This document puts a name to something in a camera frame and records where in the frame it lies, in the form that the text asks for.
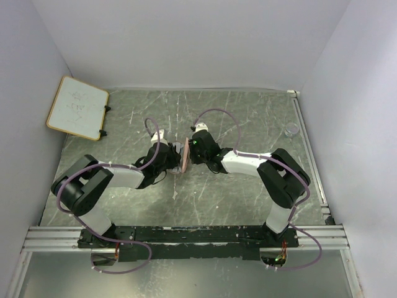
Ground pink glasses case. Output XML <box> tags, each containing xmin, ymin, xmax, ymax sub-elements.
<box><xmin>169</xmin><ymin>137</ymin><xmax>189</xmax><ymax>174</ymax></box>

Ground white sunglasses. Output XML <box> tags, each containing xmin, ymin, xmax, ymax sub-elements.
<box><xmin>169</xmin><ymin>142</ymin><xmax>184</xmax><ymax>174</ymax></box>

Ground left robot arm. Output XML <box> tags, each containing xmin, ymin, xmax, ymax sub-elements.
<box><xmin>60</xmin><ymin>142</ymin><xmax>184</xmax><ymax>248</ymax></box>

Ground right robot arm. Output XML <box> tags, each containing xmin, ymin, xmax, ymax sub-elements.
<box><xmin>189</xmin><ymin>128</ymin><xmax>311</xmax><ymax>247</ymax></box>

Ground clear plastic cup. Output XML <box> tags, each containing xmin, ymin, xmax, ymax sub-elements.
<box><xmin>284</xmin><ymin>122</ymin><xmax>300</xmax><ymax>138</ymax></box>

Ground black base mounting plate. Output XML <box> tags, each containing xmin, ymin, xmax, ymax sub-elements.
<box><xmin>78</xmin><ymin>225</ymin><xmax>298</xmax><ymax>262</ymax></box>

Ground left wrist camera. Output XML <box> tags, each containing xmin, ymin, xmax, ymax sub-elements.
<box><xmin>151</xmin><ymin>130</ymin><xmax>167</xmax><ymax>145</ymax></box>

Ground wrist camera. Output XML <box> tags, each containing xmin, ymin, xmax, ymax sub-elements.
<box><xmin>151</xmin><ymin>130</ymin><xmax>167</xmax><ymax>145</ymax></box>
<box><xmin>190</xmin><ymin>122</ymin><xmax>208</xmax><ymax>132</ymax></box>

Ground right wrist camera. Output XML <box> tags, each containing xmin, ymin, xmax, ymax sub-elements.
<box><xmin>190</xmin><ymin>122</ymin><xmax>208</xmax><ymax>132</ymax></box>

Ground small whiteboard orange frame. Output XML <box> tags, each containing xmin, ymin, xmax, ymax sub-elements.
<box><xmin>47</xmin><ymin>76</ymin><xmax>111</xmax><ymax>141</ymax></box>

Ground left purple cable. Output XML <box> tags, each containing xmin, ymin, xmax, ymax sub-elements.
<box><xmin>56</xmin><ymin>117</ymin><xmax>153</xmax><ymax>274</ymax></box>

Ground aluminium rail frame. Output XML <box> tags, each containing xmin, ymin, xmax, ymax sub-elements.
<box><xmin>10</xmin><ymin>89</ymin><xmax>362</xmax><ymax>297</ymax></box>

